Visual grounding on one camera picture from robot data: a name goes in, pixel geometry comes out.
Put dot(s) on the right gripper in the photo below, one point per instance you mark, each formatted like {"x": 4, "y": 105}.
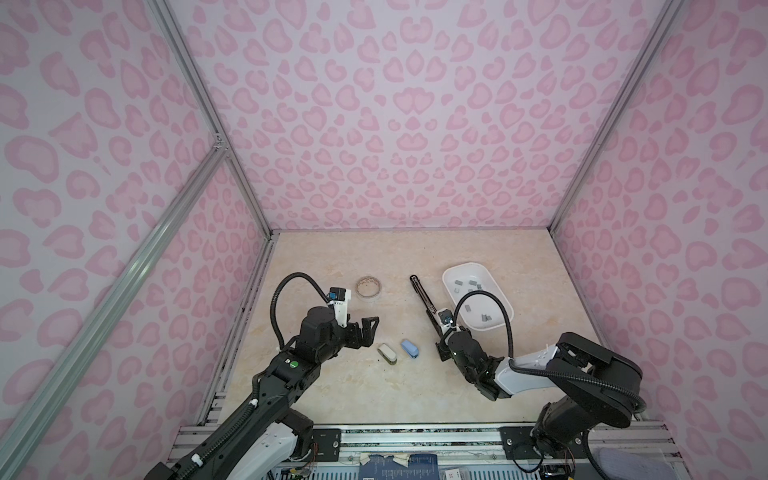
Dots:
{"x": 441, "y": 349}

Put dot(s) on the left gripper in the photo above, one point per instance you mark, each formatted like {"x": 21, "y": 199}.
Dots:
{"x": 368, "y": 333}

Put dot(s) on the blue staple box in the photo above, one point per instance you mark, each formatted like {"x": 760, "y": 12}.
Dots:
{"x": 410, "y": 348}

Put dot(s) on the beige staple box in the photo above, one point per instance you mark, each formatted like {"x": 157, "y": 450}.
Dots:
{"x": 387, "y": 353}

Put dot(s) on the black stapler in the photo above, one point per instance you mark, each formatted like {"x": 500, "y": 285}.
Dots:
{"x": 430, "y": 308}

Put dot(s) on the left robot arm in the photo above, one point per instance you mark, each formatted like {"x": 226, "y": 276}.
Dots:
{"x": 265, "y": 430}

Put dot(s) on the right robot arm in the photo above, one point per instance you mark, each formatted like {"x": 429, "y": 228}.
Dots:
{"x": 599, "y": 386}

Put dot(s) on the clear tape roll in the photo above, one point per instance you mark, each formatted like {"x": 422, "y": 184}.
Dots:
{"x": 368, "y": 288}

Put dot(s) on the white plastic tray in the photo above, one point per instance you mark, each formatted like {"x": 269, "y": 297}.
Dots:
{"x": 481, "y": 303}

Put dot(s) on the grey cloth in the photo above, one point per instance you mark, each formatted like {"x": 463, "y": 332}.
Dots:
{"x": 619, "y": 464}

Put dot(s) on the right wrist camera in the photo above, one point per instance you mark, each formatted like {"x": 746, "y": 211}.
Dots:
{"x": 446, "y": 319}

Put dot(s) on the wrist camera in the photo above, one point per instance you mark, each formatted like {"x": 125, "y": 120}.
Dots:
{"x": 446, "y": 319}
{"x": 339, "y": 301}

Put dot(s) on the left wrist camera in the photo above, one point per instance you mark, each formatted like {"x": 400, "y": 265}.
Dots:
{"x": 339, "y": 301}

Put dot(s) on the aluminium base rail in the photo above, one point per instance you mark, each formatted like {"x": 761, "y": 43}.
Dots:
{"x": 488, "y": 433}

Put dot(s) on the blue box on rail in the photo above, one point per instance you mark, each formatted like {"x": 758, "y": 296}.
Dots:
{"x": 400, "y": 467}

